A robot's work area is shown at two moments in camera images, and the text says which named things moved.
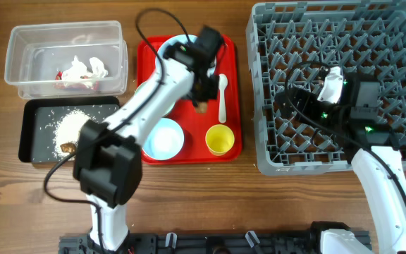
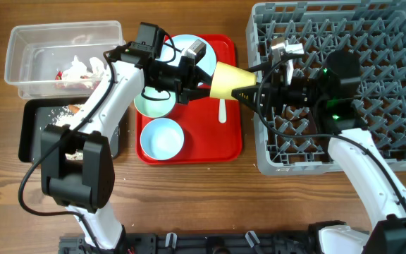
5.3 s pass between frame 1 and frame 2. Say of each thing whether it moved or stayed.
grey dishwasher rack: stayed
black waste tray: stayed
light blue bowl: stayed
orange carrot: moved
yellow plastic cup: moved
